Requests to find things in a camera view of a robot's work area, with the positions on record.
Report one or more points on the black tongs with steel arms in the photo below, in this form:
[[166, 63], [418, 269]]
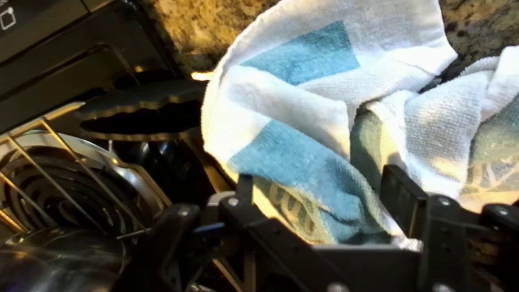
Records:
[[140, 107]]

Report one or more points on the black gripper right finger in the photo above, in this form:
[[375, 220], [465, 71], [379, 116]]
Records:
[[403, 194]]

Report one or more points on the white and blue folded towel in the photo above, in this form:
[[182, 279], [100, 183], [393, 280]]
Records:
[[448, 129]]

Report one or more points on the white towel with blue leaf band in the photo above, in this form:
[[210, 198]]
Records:
[[302, 102]]

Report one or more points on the large stainless steel pot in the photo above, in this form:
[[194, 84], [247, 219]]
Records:
[[54, 259]]

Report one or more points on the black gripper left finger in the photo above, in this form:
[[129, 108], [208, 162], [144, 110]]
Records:
[[246, 196]]

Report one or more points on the black coil burner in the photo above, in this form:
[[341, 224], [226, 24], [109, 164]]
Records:
[[66, 183]]

